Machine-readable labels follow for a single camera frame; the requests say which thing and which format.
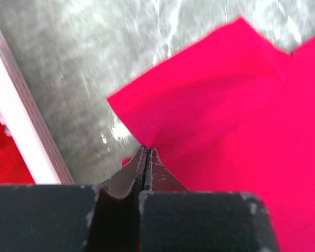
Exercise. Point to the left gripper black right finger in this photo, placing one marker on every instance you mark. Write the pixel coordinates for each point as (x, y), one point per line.
(174, 219)

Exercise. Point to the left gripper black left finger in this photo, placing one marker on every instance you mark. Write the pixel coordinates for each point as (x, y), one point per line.
(103, 217)

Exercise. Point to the red t shirt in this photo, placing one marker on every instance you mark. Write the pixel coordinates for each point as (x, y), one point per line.
(13, 169)
(234, 113)

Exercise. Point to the red t shirt in basket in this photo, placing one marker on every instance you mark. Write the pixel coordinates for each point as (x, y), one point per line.
(13, 169)

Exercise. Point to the white plastic laundry basket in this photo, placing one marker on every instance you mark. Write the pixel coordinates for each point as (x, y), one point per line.
(20, 114)

